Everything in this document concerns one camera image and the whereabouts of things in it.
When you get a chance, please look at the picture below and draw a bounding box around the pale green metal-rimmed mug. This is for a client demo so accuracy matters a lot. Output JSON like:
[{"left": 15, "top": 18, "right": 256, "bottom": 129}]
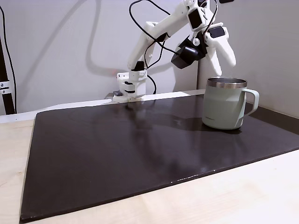
[{"left": 202, "top": 77, "right": 260, "bottom": 130}]

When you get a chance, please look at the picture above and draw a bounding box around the white pole clamp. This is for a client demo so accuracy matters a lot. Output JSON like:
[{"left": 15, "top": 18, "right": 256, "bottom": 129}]
[{"left": 0, "top": 80, "right": 11, "bottom": 94}]

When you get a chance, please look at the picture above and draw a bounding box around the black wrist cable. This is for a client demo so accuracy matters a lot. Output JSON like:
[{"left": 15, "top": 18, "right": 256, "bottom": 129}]
[{"left": 200, "top": 0, "right": 219, "bottom": 38}]

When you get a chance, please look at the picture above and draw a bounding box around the black hanging cable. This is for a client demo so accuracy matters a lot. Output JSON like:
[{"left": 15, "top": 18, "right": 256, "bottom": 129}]
[{"left": 0, "top": 5, "right": 18, "bottom": 114}]

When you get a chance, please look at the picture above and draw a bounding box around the black looping arm cable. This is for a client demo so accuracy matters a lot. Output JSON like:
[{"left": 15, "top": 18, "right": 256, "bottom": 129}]
[{"left": 128, "top": 0, "right": 182, "bottom": 56}]

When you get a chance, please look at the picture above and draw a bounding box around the grey table clamp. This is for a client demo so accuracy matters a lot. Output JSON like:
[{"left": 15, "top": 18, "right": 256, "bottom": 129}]
[{"left": 105, "top": 90, "right": 124, "bottom": 99}]

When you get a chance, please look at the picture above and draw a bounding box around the black base cable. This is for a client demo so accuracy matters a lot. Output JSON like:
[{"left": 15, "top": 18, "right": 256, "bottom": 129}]
[{"left": 145, "top": 38, "right": 167, "bottom": 95}]

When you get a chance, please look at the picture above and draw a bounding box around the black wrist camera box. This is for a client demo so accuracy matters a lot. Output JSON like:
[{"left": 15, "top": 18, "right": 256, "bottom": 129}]
[{"left": 171, "top": 38, "right": 209, "bottom": 70}]

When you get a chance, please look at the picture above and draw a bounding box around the black table mat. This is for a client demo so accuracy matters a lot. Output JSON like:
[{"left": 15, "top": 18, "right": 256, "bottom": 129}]
[{"left": 19, "top": 94, "right": 299, "bottom": 224}]

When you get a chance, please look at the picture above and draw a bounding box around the black stand pole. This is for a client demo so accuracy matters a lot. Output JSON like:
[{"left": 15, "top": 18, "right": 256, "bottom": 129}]
[{"left": 0, "top": 36, "right": 16, "bottom": 115}]

